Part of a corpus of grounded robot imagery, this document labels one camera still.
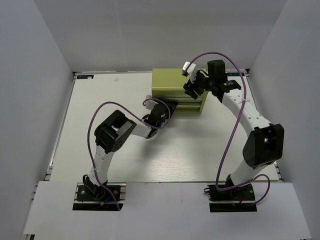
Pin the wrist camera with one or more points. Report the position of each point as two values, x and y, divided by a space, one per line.
190 70
148 103

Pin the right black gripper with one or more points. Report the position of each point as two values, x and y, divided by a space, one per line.
198 75

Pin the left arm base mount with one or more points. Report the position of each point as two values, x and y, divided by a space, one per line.
85 200

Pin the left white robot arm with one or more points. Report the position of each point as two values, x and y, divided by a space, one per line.
112 133

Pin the right blue label sticker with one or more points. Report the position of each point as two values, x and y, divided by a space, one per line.
235 74

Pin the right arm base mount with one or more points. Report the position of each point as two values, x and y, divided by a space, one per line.
238 200

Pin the blue label sticker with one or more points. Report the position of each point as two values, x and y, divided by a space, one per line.
85 77
235 74

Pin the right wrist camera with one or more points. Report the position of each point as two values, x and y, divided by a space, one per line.
190 70

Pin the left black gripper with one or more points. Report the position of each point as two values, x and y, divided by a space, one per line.
171 103

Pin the left blue label sticker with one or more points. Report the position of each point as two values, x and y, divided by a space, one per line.
85 77

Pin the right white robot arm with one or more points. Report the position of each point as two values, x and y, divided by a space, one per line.
265 141

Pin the green metal drawer cabinet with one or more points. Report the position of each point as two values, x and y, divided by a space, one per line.
169 82

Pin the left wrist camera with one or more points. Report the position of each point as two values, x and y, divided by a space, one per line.
148 103

